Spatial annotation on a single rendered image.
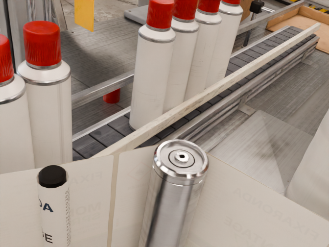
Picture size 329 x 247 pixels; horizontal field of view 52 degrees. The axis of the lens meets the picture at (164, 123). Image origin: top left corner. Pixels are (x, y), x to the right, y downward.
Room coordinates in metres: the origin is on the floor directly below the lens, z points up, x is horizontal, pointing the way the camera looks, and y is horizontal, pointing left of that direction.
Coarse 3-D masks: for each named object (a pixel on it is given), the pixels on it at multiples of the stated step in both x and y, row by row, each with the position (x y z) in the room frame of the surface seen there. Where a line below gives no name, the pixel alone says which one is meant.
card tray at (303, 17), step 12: (288, 12) 1.32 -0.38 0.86; (300, 12) 1.41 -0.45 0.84; (312, 12) 1.39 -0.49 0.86; (276, 24) 1.24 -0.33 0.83; (288, 24) 1.27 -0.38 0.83; (300, 24) 1.29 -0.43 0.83; (312, 24) 1.32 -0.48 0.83; (324, 24) 1.35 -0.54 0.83; (324, 36) 1.20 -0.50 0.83; (324, 48) 1.08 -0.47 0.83
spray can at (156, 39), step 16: (160, 0) 0.44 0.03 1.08; (160, 16) 0.43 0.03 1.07; (144, 32) 0.43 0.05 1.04; (160, 32) 0.43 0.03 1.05; (144, 48) 0.42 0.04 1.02; (160, 48) 0.42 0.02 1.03; (144, 64) 0.42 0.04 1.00; (160, 64) 0.42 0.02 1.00; (144, 80) 0.42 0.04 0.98; (160, 80) 0.42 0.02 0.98; (144, 96) 0.42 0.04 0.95; (160, 96) 0.43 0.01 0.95; (144, 112) 0.42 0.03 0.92; (160, 112) 0.43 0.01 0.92
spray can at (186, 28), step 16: (176, 0) 0.49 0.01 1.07; (192, 0) 0.48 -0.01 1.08; (176, 16) 0.48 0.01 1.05; (192, 16) 0.49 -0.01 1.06; (176, 32) 0.47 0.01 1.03; (192, 32) 0.48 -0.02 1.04; (176, 48) 0.47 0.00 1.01; (192, 48) 0.48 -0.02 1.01; (176, 64) 0.47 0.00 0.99; (176, 80) 0.47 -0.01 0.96; (176, 96) 0.47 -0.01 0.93
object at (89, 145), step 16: (288, 32) 1.03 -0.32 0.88; (256, 48) 0.86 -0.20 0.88; (272, 48) 0.88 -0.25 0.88; (240, 64) 0.75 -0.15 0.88; (272, 64) 0.78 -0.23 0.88; (240, 80) 0.66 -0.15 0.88; (224, 96) 0.59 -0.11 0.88; (128, 112) 0.47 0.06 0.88; (192, 112) 0.51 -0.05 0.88; (112, 128) 0.42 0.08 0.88; (128, 128) 0.43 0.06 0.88; (176, 128) 0.45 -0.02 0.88; (80, 144) 0.37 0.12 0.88; (96, 144) 0.38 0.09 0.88; (112, 144) 0.38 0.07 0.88; (144, 144) 0.40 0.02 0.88
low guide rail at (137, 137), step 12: (300, 36) 0.91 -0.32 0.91; (276, 48) 0.80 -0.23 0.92; (288, 48) 0.85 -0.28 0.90; (264, 60) 0.73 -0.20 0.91; (240, 72) 0.63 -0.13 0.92; (252, 72) 0.68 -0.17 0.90; (216, 84) 0.56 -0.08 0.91; (228, 84) 0.59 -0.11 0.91; (204, 96) 0.51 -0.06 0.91; (180, 108) 0.46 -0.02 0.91; (192, 108) 0.49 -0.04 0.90; (156, 120) 0.42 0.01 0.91; (168, 120) 0.43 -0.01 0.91; (144, 132) 0.38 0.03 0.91; (156, 132) 0.41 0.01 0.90; (120, 144) 0.35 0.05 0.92; (132, 144) 0.36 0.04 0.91; (96, 156) 0.32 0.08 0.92
